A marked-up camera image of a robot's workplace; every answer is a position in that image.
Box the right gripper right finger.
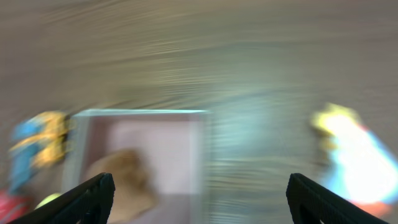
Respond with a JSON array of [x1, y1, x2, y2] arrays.
[[286, 173, 388, 224]]

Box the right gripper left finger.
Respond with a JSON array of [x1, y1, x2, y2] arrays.
[[9, 173, 115, 224]]

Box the yellow wooden rattle drum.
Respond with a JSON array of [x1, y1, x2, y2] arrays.
[[35, 193, 61, 209]]

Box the brown plush toy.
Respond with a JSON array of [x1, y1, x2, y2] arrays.
[[85, 149, 158, 223]]

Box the white plush duck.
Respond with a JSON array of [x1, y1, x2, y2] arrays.
[[310, 103, 397, 218]]

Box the yellow toy bulldozer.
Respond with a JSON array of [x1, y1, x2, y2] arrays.
[[7, 111, 71, 195]]

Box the red eyeball toy ball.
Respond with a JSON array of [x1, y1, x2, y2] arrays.
[[1, 190, 32, 224]]

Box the white box with pink interior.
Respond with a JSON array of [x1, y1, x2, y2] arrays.
[[61, 109, 209, 224]]

